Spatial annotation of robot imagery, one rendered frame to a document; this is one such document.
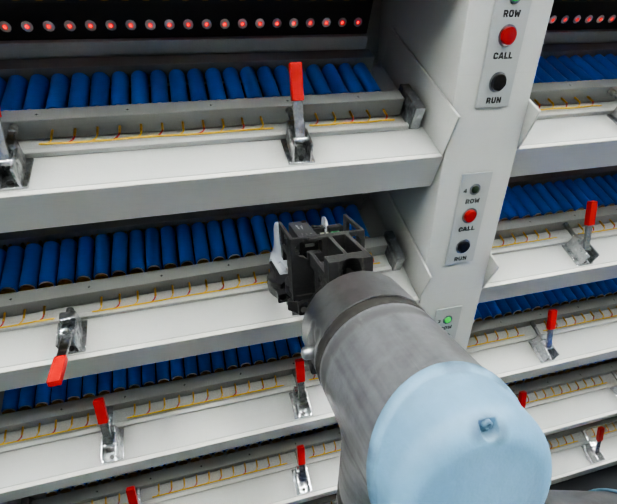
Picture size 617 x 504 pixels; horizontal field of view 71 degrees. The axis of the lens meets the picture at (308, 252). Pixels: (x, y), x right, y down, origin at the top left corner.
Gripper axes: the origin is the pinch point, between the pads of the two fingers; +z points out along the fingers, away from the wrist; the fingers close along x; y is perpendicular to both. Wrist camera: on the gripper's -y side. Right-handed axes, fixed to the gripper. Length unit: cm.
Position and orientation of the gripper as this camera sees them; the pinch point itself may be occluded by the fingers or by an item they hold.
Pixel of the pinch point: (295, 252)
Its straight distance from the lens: 53.3
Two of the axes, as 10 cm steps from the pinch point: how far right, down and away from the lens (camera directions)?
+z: -2.6, -3.6, 8.9
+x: -9.6, 1.3, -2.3
